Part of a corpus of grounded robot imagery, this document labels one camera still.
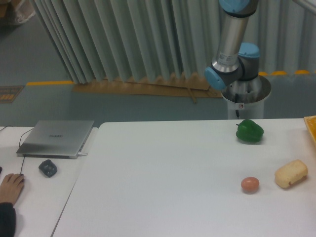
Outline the black mouse cable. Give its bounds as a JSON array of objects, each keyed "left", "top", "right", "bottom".
[{"left": 0, "top": 125, "right": 35, "bottom": 175}]

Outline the beige bread loaf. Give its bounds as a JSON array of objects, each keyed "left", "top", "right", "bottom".
[{"left": 275, "top": 159, "right": 308, "bottom": 189}]

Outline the small black plastic object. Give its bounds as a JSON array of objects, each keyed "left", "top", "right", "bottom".
[{"left": 39, "top": 159, "right": 58, "bottom": 178}]

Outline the black sleeved forearm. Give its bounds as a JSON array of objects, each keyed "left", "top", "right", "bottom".
[{"left": 0, "top": 202, "right": 16, "bottom": 237}]

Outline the silver laptop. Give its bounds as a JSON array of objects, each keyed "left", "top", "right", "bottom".
[{"left": 16, "top": 120, "right": 94, "bottom": 158}]

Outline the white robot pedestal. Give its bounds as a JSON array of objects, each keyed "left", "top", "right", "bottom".
[{"left": 221, "top": 76, "right": 272, "bottom": 119}]

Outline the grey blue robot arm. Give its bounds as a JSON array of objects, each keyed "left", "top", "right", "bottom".
[{"left": 204, "top": 0, "right": 258, "bottom": 90}]

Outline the grey folding curtain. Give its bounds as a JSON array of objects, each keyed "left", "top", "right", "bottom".
[{"left": 32, "top": 0, "right": 316, "bottom": 83}]

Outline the bare hand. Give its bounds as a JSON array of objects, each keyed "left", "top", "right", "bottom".
[{"left": 0, "top": 173, "right": 24, "bottom": 205}]

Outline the green bell pepper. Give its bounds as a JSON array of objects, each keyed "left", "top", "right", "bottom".
[{"left": 236, "top": 119, "right": 264, "bottom": 143}]

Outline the brown egg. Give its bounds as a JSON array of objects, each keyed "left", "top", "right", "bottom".
[{"left": 241, "top": 177, "right": 260, "bottom": 193}]

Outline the yellow basket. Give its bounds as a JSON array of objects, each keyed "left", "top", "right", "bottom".
[{"left": 304, "top": 116, "right": 316, "bottom": 144}]

